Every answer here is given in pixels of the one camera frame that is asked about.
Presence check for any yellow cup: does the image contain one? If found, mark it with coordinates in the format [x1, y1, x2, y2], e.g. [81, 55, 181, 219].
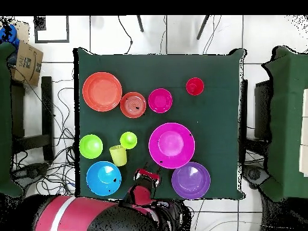
[109, 144, 128, 167]

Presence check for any large magenta bowl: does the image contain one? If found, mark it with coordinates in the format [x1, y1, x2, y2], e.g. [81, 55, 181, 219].
[148, 122, 196, 170]

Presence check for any small crimson pink bowl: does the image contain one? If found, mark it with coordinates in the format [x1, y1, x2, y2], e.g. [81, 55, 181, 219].
[147, 88, 173, 114]

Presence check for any lime green cup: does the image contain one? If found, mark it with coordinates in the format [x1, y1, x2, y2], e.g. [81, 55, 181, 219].
[119, 131, 138, 150]

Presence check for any purple bowl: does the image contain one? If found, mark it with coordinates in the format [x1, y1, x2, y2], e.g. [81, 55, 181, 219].
[171, 161, 212, 200]

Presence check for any blue bowl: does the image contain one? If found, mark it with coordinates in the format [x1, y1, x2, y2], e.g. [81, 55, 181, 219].
[85, 160, 123, 197]

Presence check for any small green bowl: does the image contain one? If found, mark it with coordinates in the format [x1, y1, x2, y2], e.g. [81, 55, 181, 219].
[78, 134, 104, 160]

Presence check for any small orange bowl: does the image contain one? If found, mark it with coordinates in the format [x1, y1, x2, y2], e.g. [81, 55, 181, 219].
[119, 91, 147, 119]

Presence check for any dark green tablecloth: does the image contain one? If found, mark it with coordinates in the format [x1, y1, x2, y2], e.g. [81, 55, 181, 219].
[73, 47, 247, 201]

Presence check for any large orange bowl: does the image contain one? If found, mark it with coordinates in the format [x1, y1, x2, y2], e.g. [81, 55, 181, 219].
[82, 71, 123, 112]

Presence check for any red cup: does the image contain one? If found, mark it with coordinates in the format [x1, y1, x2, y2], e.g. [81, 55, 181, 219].
[185, 77, 205, 96]

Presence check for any green cloth side table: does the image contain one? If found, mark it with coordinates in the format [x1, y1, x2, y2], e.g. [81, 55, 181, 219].
[260, 46, 308, 202]
[0, 42, 25, 198]

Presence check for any white box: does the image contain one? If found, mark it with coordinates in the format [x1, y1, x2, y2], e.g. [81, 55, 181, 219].
[298, 88, 308, 177]

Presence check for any cardboard box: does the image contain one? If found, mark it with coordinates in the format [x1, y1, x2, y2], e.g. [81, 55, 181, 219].
[10, 40, 44, 87]

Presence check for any blue object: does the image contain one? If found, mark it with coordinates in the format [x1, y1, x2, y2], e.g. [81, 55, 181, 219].
[0, 23, 20, 49]

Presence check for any tangle of black cables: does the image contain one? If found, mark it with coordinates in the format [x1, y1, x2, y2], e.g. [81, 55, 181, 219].
[10, 79, 80, 200]

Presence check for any dark grey pedestal leg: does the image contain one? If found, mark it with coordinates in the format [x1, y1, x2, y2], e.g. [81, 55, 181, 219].
[10, 162, 50, 183]
[241, 163, 270, 191]

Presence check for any black chair frame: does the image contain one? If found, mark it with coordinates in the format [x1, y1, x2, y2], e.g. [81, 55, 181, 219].
[10, 76, 55, 162]

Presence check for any black cable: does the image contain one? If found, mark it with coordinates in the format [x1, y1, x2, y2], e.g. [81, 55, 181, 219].
[117, 15, 134, 55]

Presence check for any black square floor frame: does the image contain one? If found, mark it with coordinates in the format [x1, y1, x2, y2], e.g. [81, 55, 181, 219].
[34, 15, 70, 44]

